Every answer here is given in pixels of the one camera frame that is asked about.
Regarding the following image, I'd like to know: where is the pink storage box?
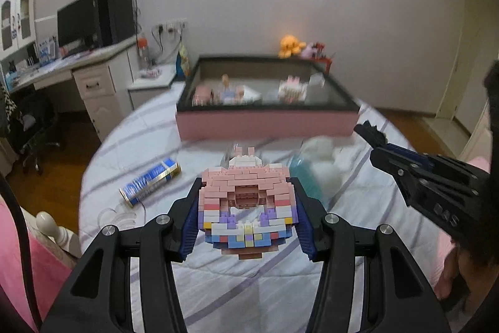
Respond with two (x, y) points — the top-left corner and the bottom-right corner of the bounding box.
(175, 55), (361, 140)

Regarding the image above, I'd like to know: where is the white bed post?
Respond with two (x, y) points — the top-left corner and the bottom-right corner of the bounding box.
(36, 211), (80, 259)

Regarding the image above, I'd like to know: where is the blue plastic packet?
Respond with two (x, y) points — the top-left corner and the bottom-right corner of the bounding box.
(119, 157), (182, 207)

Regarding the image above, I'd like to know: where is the pink building block model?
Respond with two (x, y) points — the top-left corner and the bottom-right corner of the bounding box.
(198, 146), (299, 260)

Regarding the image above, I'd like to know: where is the grey patterned jacket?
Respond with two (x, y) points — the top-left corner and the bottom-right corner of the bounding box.
(0, 81), (18, 139)

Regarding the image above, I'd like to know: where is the red toy box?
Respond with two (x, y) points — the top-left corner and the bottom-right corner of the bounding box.
(312, 56), (335, 74)

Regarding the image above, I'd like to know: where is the black computer monitor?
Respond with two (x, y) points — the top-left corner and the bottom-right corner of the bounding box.
(57, 0), (100, 49)

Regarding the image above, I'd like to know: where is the pink block figure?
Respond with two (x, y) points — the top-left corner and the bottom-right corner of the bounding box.
(193, 85), (215, 105)

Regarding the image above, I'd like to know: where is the white side table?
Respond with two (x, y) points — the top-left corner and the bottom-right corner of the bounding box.
(128, 64), (184, 111)

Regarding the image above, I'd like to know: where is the white wall outlet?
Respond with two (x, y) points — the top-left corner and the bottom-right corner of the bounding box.
(158, 19), (188, 35)

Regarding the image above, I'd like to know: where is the clear water bottle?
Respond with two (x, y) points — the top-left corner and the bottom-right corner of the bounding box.
(137, 37), (152, 70)

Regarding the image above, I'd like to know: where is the white door frame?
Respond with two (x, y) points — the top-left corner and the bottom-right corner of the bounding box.
(434, 19), (492, 123)

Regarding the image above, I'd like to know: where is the blue and white desk box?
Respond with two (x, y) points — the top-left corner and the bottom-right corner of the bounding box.
(37, 37), (59, 64)

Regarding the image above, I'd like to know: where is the colourful snack bag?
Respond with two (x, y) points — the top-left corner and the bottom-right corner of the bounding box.
(176, 43), (191, 80)

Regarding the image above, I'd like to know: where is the white and pink block model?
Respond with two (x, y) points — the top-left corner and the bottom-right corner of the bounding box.
(278, 76), (307, 101)

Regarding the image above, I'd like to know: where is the beige block figure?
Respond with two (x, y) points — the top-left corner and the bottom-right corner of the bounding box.
(218, 75), (246, 103)

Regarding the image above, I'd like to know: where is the person's right hand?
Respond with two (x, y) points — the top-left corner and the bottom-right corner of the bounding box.
(442, 248), (466, 304)

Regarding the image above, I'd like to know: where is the black cable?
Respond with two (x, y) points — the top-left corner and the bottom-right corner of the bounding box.
(0, 173), (41, 326)

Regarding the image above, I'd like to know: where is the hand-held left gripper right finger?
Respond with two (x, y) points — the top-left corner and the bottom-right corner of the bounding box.
(292, 177), (451, 333)

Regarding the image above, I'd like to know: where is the black office chair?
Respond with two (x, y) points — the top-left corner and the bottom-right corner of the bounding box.
(8, 87), (67, 174)

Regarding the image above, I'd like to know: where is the orange octopus plush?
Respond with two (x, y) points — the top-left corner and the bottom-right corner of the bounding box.
(278, 34), (305, 58)

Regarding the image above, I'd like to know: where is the white desk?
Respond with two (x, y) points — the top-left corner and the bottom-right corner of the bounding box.
(0, 34), (143, 142)

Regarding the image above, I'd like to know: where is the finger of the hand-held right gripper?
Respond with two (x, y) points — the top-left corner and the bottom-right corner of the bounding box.
(354, 121), (435, 168)
(370, 146), (425, 207)

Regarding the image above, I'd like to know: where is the bright pink blanket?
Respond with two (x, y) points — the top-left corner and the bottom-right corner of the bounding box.
(0, 196), (79, 333)

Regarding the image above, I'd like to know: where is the black computer tower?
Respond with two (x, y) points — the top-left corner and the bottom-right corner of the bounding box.
(97, 0), (136, 47)

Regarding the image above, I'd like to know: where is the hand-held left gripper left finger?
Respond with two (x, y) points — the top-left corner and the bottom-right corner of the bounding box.
(41, 177), (203, 333)

